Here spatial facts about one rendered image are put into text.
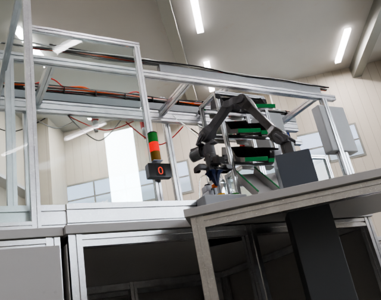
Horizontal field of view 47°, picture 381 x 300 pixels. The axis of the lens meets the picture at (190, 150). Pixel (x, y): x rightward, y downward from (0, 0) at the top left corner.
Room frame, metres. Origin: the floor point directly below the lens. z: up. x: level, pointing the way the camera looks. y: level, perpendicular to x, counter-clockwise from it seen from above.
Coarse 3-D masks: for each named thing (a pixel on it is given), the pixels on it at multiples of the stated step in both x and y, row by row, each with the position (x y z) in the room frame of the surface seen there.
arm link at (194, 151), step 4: (200, 132) 1.92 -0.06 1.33; (204, 132) 1.91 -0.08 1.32; (200, 136) 1.92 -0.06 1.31; (204, 136) 1.91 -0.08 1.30; (200, 140) 1.93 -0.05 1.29; (196, 144) 1.94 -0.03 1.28; (200, 144) 1.94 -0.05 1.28; (204, 144) 1.98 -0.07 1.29; (192, 148) 1.99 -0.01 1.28; (196, 148) 1.98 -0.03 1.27; (192, 152) 1.97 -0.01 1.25; (196, 152) 1.96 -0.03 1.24; (192, 156) 1.97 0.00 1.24; (196, 156) 1.96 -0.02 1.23; (200, 156) 1.96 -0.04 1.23; (192, 160) 1.99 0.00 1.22; (196, 160) 1.99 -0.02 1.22
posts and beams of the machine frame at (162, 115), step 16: (160, 80) 2.57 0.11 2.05; (176, 80) 2.61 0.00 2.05; (192, 80) 2.66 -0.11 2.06; (208, 80) 2.73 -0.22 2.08; (224, 80) 2.80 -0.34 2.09; (176, 96) 2.83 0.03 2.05; (288, 96) 3.18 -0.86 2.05; (304, 96) 3.23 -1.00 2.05; (320, 96) 3.31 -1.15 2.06; (160, 112) 3.05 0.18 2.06; (176, 112) 3.15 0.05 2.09; (288, 128) 3.78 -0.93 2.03
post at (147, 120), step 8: (136, 48) 2.02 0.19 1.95; (136, 56) 2.02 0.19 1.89; (136, 64) 2.02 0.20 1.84; (144, 80) 2.03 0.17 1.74; (144, 88) 2.03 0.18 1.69; (144, 96) 2.03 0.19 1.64; (144, 104) 2.02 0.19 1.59; (144, 112) 2.02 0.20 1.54; (160, 184) 2.03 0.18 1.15; (160, 192) 2.03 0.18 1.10; (160, 200) 2.02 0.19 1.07
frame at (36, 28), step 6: (36, 30) 1.75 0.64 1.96; (42, 30) 1.76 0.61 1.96; (48, 30) 1.77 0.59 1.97; (54, 30) 1.79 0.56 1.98; (60, 30) 1.81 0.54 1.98; (66, 30) 1.82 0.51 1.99; (66, 36) 1.83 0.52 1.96; (72, 36) 1.84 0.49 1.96; (78, 36) 1.85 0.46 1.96; (84, 36) 1.87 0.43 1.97; (90, 36) 1.89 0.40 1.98; (96, 36) 1.91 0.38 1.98; (102, 42) 1.93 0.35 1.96; (108, 42) 1.94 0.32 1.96; (114, 42) 1.96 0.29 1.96; (120, 42) 1.98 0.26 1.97; (126, 42) 2.00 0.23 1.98; (132, 42) 2.01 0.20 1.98
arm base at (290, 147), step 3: (291, 141) 1.72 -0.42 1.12; (282, 144) 1.73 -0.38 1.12; (285, 144) 1.72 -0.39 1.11; (288, 144) 1.72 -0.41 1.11; (291, 144) 1.72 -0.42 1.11; (282, 147) 1.73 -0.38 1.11; (285, 147) 1.72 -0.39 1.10; (288, 147) 1.72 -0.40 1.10; (291, 147) 1.72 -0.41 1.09; (294, 147) 1.73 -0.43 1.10; (282, 150) 1.74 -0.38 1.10; (285, 150) 1.72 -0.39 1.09; (288, 150) 1.72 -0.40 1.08; (291, 150) 1.72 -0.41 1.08; (294, 150) 1.73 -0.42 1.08; (282, 153) 1.75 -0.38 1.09; (285, 153) 1.73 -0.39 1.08
